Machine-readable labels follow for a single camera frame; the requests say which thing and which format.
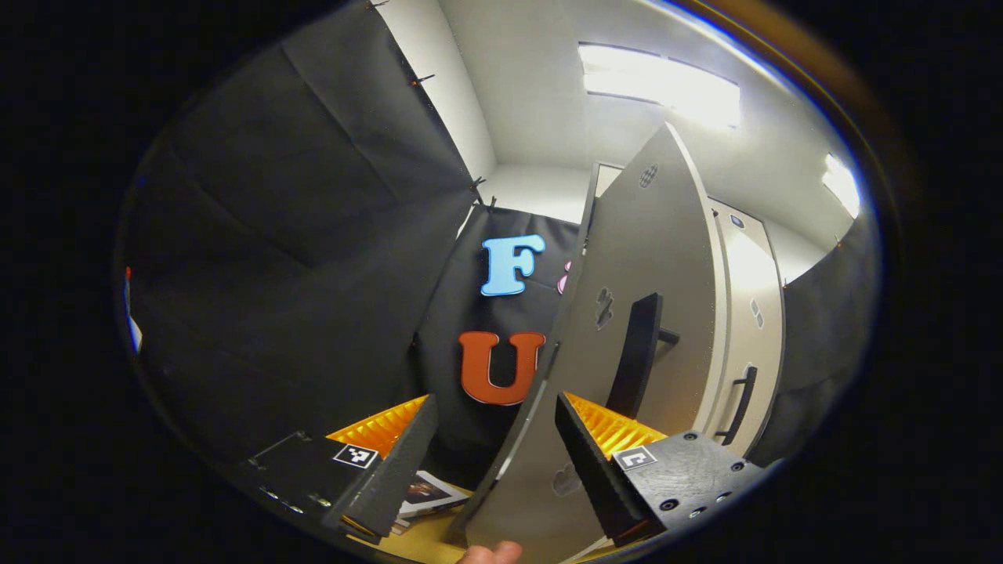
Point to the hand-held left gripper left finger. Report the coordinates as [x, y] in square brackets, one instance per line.
[392, 478]

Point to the small ceiling light panel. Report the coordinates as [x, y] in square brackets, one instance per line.
[842, 184]

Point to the white cabinet door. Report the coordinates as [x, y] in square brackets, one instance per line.
[748, 345]
[658, 235]

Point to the lit display screen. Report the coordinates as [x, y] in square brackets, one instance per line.
[132, 325]

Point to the black backdrop cloth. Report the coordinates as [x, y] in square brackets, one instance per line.
[274, 235]

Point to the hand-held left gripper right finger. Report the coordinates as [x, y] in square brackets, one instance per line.
[592, 470]

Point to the large ceiling light panel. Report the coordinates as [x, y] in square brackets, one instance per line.
[666, 82]

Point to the printed booklet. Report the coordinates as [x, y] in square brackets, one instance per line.
[427, 493]

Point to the white and grey cabinet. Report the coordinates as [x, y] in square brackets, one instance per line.
[756, 274]

